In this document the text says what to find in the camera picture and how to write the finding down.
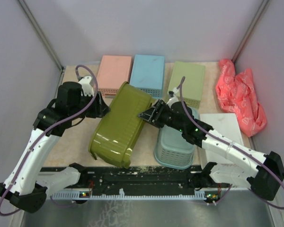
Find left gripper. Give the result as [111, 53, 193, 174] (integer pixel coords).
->
[70, 90, 111, 120]

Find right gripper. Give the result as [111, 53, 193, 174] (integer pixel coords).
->
[137, 99, 185, 132]

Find olive green plastic tub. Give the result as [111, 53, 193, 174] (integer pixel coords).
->
[89, 82, 152, 168]

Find pink perforated tray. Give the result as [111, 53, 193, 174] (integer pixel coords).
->
[97, 55, 133, 98]

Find teal perforated basket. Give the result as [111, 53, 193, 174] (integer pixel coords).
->
[153, 106, 201, 170]

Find blue perforated tray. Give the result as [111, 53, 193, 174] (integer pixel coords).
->
[130, 54, 165, 98]

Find light green perforated tray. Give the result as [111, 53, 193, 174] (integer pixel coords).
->
[168, 61, 205, 109]

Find white perforated tray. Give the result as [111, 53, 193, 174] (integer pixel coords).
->
[198, 113, 244, 169]

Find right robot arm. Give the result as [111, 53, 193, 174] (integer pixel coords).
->
[138, 100, 284, 201]

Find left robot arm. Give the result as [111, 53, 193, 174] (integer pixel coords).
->
[0, 82, 110, 213]

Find red plastic bag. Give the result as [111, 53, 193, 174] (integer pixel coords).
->
[215, 59, 267, 137]

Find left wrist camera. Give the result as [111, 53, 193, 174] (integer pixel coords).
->
[78, 75, 95, 97]

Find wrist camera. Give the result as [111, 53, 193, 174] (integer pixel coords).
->
[78, 75, 95, 97]
[167, 87, 179, 108]

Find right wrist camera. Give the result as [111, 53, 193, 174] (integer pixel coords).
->
[167, 87, 179, 108]

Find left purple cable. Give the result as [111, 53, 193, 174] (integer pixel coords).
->
[0, 64, 99, 217]

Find purple cable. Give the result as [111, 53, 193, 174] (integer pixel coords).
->
[0, 64, 99, 217]
[178, 76, 284, 210]

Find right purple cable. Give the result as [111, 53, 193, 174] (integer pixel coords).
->
[178, 76, 284, 210]

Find grey slotted cable duct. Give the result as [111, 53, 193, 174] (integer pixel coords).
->
[52, 188, 219, 201]

